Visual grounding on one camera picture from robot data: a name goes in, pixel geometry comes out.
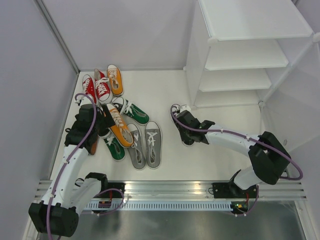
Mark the orange sneaker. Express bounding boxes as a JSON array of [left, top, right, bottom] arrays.
[[106, 103, 134, 148], [106, 64, 124, 96]]

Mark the black sneaker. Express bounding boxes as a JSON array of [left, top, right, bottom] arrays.
[[64, 134, 98, 155], [170, 104, 195, 147]]

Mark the grey sneaker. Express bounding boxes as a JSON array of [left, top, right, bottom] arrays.
[[127, 123, 146, 170], [144, 121, 163, 169]]

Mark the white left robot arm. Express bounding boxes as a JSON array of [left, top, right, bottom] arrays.
[[28, 104, 109, 237]]

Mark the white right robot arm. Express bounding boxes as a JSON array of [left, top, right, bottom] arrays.
[[172, 110, 290, 198]]

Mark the white shoe cabinet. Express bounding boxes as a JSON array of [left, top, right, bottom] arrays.
[[184, 0, 320, 178]]

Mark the green sneaker far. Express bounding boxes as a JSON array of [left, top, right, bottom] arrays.
[[111, 96, 150, 125]]

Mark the green sneaker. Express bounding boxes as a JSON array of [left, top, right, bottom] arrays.
[[111, 96, 150, 125], [99, 132, 126, 161]]

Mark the green sneaker near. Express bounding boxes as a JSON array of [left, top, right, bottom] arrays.
[[99, 132, 126, 161]]

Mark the red sneaker left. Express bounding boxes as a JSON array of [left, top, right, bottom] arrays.
[[82, 74, 97, 104]]

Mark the red sneaker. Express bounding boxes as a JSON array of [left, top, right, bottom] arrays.
[[94, 68, 113, 105], [82, 74, 97, 104]]

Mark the red sneaker right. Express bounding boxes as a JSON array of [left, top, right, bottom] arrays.
[[94, 68, 113, 105]]

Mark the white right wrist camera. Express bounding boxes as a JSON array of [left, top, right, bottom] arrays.
[[179, 105, 192, 113]]

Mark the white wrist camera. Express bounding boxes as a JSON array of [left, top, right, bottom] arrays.
[[179, 105, 192, 113], [75, 95, 94, 107]]

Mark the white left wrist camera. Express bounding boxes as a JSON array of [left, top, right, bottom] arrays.
[[75, 95, 94, 107]]

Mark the white slotted cable duct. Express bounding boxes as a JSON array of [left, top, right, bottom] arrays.
[[84, 200, 233, 212]]

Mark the aluminium corner frame post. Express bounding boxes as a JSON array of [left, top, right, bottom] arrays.
[[34, 0, 80, 76]]

